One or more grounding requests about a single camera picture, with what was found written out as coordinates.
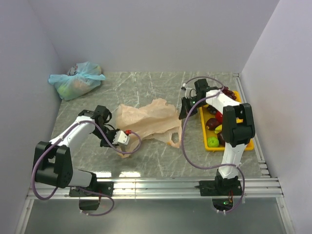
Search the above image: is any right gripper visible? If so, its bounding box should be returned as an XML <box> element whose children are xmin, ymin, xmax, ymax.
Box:
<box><xmin>179</xmin><ymin>96</ymin><xmax>206</xmax><ymax>119</ymax></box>

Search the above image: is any red fake pepper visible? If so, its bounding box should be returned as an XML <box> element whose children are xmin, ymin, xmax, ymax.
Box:
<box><xmin>215</xmin><ymin>112</ymin><xmax>223</xmax><ymax>123</ymax></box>

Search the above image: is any orange translucent plastic bag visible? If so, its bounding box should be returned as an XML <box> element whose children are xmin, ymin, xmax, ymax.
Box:
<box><xmin>115</xmin><ymin>98</ymin><xmax>182</xmax><ymax>148</ymax></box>

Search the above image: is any yellow fake banana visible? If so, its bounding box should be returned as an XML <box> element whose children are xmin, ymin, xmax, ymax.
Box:
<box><xmin>214</xmin><ymin>124</ymin><xmax>222</xmax><ymax>135</ymax></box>

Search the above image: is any red grape bunch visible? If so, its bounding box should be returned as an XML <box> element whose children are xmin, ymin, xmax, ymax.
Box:
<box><xmin>222</xmin><ymin>86</ymin><xmax>237</xmax><ymax>100</ymax></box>

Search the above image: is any green fake apple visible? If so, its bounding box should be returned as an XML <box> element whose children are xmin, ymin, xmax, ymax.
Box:
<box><xmin>207</xmin><ymin>136</ymin><xmax>219</xmax><ymax>148</ymax></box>

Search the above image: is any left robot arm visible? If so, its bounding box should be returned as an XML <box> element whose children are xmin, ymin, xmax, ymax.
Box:
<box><xmin>31</xmin><ymin>105</ymin><xmax>130</xmax><ymax>196</ymax></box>

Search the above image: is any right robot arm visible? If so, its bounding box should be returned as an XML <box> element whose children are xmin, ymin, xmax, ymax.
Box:
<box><xmin>179</xmin><ymin>76</ymin><xmax>255</xmax><ymax>196</ymax></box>

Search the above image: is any dark purple fake fruit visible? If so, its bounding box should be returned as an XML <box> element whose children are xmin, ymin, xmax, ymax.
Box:
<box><xmin>206</xmin><ymin>118</ymin><xmax>221</xmax><ymax>131</ymax></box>

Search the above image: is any blue tied plastic bag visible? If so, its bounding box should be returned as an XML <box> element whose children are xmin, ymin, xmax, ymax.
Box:
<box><xmin>48</xmin><ymin>61</ymin><xmax>106</xmax><ymax>101</ymax></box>

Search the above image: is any yellow plastic tray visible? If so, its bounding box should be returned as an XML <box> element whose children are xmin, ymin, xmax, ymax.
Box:
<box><xmin>198</xmin><ymin>91</ymin><xmax>254</xmax><ymax>152</ymax></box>

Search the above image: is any dark red mangosteen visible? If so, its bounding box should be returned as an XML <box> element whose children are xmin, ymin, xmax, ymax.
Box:
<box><xmin>217</xmin><ymin>132</ymin><xmax>226</xmax><ymax>147</ymax></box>

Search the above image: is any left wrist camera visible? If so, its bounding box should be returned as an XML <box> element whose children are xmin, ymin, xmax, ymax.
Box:
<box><xmin>113</xmin><ymin>130</ymin><xmax>130</xmax><ymax>146</ymax></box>

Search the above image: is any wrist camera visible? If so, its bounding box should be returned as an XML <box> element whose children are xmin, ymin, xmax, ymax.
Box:
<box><xmin>181</xmin><ymin>83</ymin><xmax>196</xmax><ymax>98</ymax></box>
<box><xmin>113</xmin><ymin>130</ymin><xmax>130</xmax><ymax>146</ymax></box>

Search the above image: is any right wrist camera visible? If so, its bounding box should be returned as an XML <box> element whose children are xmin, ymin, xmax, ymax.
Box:
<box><xmin>181</xmin><ymin>83</ymin><xmax>196</xmax><ymax>98</ymax></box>

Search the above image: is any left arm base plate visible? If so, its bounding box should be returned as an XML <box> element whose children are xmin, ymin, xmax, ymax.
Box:
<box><xmin>69</xmin><ymin>181</ymin><xmax>114</xmax><ymax>197</ymax></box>

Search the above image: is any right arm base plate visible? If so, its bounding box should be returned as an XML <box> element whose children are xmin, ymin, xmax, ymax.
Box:
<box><xmin>197</xmin><ymin>180</ymin><xmax>243</xmax><ymax>196</ymax></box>

